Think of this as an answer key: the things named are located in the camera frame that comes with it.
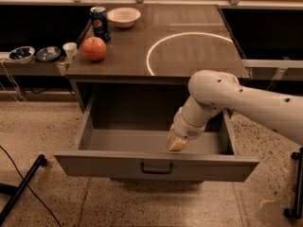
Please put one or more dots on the dark blue bowl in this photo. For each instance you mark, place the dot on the dark blue bowl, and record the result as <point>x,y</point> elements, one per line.
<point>48,54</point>

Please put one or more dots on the small white paper cup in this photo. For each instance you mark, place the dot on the small white paper cup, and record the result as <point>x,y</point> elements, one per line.
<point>70,50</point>

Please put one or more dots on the black stand leg left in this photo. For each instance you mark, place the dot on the black stand leg left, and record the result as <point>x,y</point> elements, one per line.
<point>15,192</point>

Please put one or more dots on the grey top drawer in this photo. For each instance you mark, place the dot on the grey top drawer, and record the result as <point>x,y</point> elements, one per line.
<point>123,136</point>

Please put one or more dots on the grey drawer cabinet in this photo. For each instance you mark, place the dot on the grey drawer cabinet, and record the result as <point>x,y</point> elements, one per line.
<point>161,51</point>

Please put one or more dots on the blue patterned bowl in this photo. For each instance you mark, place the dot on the blue patterned bowl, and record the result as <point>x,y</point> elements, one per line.
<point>23,54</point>

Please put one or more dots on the grey side shelf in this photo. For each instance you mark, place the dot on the grey side shelf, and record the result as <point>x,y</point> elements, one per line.
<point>34,68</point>

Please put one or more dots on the black stand leg right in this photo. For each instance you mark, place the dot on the black stand leg right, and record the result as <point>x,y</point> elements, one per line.
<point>297,210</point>

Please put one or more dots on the blue Pepsi can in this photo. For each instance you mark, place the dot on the blue Pepsi can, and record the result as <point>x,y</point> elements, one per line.
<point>99,21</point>

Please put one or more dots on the orange apple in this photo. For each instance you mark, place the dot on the orange apple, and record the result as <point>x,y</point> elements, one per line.
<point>94,48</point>

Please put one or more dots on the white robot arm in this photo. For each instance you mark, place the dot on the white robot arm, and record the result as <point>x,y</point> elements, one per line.
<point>210,92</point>

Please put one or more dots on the white bowl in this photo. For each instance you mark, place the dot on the white bowl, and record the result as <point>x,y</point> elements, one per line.
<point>124,17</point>

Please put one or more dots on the black stand leg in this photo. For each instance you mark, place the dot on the black stand leg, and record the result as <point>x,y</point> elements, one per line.
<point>297,210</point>
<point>15,192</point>

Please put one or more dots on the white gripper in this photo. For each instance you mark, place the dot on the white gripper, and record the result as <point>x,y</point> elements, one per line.
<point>188,127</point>

